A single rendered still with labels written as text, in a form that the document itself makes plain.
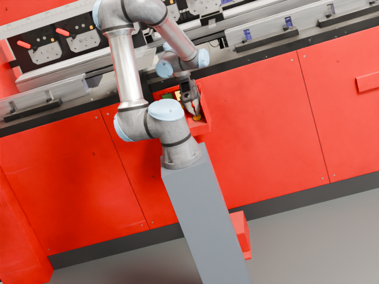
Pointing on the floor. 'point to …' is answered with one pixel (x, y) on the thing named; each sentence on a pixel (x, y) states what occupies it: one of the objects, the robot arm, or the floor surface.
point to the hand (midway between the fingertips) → (195, 114)
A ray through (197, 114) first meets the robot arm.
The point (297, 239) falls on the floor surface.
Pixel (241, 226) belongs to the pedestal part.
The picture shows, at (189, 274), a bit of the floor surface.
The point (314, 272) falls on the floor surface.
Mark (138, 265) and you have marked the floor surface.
